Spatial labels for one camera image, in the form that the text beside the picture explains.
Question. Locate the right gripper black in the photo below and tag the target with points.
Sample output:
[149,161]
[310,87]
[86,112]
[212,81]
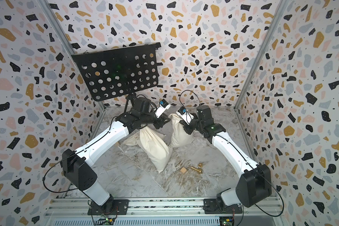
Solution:
[186,126]

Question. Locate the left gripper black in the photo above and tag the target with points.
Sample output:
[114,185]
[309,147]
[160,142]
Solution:
[161,121]

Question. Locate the cream soil bag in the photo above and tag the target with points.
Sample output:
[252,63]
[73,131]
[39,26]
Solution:
[179,137]
[154,146]
[134,140]

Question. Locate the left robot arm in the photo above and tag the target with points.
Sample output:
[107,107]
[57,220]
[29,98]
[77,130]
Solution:
[77,165]

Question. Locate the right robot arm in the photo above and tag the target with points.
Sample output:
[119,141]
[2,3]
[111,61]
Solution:
[254,179]

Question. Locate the black perforated music stand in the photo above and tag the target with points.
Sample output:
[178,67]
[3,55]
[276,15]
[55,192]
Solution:
[113,73]

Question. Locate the small wooden cube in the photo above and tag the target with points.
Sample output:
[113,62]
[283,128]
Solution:
[183,170]

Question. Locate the right circuit board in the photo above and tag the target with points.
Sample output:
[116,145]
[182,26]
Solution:
[226,221]

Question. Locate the circuit board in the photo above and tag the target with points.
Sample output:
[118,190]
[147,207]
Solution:
[105,222]
[226,221]

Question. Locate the left circuit board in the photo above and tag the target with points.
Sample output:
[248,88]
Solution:
[105,222]

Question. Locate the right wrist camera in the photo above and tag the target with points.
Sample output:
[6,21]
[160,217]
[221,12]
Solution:
[185,115]

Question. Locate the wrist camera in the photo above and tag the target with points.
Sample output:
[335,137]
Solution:
[185,115]
[163,106]

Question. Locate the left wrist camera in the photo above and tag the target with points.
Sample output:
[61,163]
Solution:
[163,106]

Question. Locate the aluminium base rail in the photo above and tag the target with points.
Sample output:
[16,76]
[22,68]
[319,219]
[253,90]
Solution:
[178,211]

